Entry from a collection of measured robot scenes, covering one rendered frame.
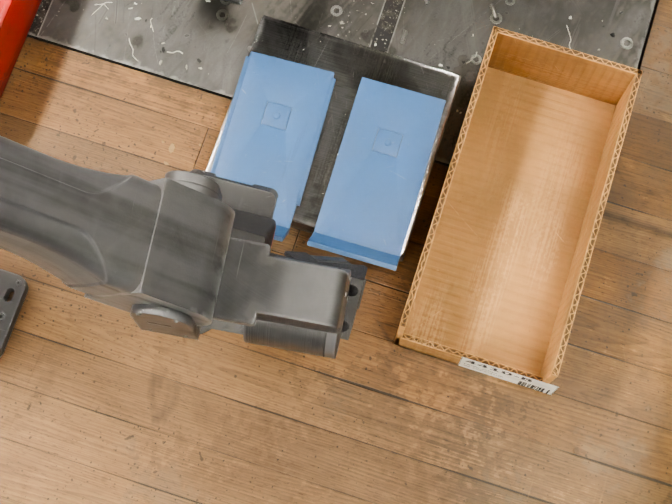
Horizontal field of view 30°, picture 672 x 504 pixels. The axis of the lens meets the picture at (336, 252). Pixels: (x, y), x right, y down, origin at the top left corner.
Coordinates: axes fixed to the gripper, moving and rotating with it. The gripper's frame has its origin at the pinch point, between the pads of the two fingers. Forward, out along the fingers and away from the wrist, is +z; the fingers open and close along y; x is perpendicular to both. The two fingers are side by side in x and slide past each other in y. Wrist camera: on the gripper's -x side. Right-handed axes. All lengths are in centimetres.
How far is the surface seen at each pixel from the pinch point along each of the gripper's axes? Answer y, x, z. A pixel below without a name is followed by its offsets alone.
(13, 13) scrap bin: 10.6, 21.8, 5.3
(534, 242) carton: 3.2, -22.7, 5.2
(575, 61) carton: 17.6, -22.0, 6.9
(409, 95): 11.7, -10.1, 8.1
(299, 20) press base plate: 14.9, 0.4, 12.8
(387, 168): 6.1, -9.9, 4.9
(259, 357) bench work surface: -9.7, -4.0, -1.3
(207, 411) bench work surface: -14.1, -1.3, -3.7
